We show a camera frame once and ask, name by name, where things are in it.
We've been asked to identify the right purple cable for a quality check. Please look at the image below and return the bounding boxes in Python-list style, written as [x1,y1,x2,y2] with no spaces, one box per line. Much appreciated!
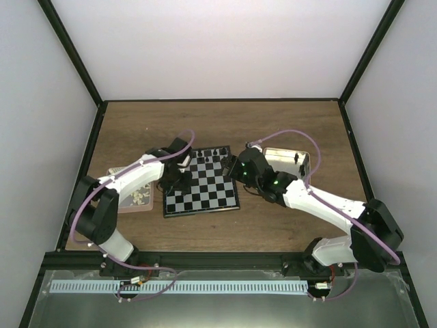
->
[247,128,401,302]

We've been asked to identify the pink tray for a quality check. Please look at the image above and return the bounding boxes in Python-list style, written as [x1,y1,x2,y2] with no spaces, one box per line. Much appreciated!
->
[100,165,156,214]

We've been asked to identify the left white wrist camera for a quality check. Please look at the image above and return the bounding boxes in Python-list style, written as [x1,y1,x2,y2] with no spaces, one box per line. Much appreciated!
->
[178,151,193,168]

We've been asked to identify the purple cable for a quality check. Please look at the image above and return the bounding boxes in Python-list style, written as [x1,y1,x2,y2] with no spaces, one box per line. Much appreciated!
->
[247,128,401,302]
[68,128,197,303]

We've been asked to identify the black aluminium mounting rail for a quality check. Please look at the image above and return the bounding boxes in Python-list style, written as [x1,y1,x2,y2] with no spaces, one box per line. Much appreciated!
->
[41,251,341,278]

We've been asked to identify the light blue slotted cable duct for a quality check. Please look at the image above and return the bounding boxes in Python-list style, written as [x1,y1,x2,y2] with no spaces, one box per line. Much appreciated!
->
[49,279,308,295]

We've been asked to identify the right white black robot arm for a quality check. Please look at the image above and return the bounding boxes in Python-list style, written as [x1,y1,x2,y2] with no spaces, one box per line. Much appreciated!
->
[221,147,404,275]

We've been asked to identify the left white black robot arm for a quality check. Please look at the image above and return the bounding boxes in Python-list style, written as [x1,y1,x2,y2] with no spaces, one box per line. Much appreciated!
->
[67,137,195,276]

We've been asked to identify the pile of black chess pieces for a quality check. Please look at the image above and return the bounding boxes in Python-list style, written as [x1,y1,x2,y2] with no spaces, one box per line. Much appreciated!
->
[294,152,307,176]

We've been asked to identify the pile of white chess pieces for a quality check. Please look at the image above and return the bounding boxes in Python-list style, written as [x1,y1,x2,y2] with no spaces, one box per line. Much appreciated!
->
[130,184,151,206]

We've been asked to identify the yellow metal tin box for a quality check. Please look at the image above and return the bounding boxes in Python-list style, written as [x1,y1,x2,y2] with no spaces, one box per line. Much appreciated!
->
[263,148,311,180]

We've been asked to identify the black grey chessboard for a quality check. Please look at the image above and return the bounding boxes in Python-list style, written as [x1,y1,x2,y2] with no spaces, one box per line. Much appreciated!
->
[163,146,240,218]

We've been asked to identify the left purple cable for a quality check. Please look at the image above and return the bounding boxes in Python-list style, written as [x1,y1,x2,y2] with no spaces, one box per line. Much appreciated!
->
[68,128,197,303]

